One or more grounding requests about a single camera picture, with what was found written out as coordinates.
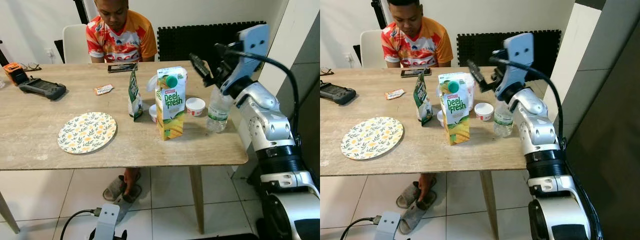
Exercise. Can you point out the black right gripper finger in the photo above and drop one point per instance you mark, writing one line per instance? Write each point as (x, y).
(201, 66)
(478, 75)

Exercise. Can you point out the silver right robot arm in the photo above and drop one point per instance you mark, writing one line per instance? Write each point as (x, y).
(272, 130)
(542, 137)

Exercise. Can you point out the grey fridge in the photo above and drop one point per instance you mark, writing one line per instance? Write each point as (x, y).
(312, 130)
(615, 175)

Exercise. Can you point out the white red yogurt cup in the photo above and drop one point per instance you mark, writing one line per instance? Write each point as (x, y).
(195, 106)
(484, 112)

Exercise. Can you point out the green yellow juice carton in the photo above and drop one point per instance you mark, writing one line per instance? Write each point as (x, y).
(455, 112)
(171, 107)

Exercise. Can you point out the small white cup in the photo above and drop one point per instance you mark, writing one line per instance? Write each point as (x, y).
(152, 114)
(440, 118)

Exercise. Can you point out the green white snack pouch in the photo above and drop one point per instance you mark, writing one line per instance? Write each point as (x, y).
(134, 97)
(422, 100)

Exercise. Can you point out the black smartphone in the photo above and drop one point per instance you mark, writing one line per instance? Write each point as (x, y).
(415, 72)
(122, 67)

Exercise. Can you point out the person in orange jersey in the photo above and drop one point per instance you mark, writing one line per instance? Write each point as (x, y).
(416, 45)
(120, 40)

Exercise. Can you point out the small white orange sachet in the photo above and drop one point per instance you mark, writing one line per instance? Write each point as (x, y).
(394, 94)
(103, 89)

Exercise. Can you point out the eyeglasses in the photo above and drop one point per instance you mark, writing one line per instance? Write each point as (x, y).
(31, 66)
(327, 71)

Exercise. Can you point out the white chair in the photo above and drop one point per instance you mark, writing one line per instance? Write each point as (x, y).
(75, 45)
(371, 50)

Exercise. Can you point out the black stand pole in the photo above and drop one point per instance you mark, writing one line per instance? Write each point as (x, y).
(379, 14)
(81, 11)

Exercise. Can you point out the black handheld controller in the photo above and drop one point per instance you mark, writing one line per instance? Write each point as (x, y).
(42, 89)
(337, 93)

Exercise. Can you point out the floral round plate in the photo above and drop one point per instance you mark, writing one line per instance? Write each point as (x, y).
(371, 138)
(86, 132)

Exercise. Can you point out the wooden table leg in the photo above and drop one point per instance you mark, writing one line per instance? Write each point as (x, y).
(489, 205)
(197, 200)
(9, 215)

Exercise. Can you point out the grey slipper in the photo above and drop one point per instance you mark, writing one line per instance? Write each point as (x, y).
(415, 217)
(406, 196)
(112, 190)
(127, 205)

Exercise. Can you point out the orange black device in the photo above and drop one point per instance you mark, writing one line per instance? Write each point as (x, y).
(14, 74)

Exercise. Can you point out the black foam wall panel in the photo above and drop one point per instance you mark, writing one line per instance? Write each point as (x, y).
(475, 50)
(185, 42)

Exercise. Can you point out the white wall socket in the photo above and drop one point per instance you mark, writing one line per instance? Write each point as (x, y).
(49, 52)
(347, 57)

